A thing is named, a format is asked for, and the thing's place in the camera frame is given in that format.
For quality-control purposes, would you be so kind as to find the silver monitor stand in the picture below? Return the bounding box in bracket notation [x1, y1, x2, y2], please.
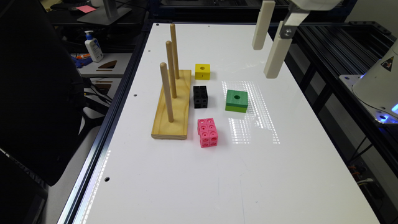
[77, 0, 131, 26]

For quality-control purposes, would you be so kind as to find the green wooden block with hole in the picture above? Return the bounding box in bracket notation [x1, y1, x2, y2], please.
[225, 90, 248, 113]

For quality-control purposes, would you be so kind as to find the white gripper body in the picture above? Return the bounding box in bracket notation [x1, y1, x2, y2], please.
[291, 0, 341, 11]

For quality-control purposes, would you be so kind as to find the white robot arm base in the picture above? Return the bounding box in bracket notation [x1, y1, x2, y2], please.
[339, 43, 397, 125]

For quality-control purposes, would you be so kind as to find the pink sticky note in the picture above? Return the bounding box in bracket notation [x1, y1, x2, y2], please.
[76, 5, 96, 13]

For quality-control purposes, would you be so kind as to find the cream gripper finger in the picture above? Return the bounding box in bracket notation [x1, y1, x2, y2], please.
[252, 0, 275, 50]
[264, 11, 308, 79]

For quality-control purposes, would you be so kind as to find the black office chair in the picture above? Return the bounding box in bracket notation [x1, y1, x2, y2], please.
[1, 1, 85, 223]

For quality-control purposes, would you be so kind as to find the rear wooden peg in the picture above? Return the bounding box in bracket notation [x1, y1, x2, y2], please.
[170, 23, 180, 80]

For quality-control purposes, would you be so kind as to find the middle wooden peg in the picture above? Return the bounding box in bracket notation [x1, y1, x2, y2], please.
[165, 40, 177, 98]

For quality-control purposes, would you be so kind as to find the black linking cube block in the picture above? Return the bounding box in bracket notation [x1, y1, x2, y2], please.
[193, 86, 208, 109]

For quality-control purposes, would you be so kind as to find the blue and orange tool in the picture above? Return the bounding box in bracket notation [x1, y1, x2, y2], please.
[71, 54, 93, 68]

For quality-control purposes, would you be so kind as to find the wooden peg board base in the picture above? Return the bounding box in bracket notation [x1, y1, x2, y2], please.
[151, 70, 192, 140]

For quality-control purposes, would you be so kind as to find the front wooden peg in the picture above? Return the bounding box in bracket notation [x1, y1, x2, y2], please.
[160, 62, 174, 123]

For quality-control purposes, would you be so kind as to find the white lotion pump bottle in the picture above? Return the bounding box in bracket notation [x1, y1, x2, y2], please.
[85, 30, 104, 62]

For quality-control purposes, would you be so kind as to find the wooden peg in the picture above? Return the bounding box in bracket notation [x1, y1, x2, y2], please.
[165, 40, 177, 98]
[160, 62, 174, 123]
[170, 23, 180, 80]

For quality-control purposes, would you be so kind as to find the pink linking cube block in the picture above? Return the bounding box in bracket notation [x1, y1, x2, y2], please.
[197, 118, 218, 148]

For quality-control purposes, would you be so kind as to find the yellow wooden block with hole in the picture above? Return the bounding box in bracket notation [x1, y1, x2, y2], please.
[195, 64, 211, 80]

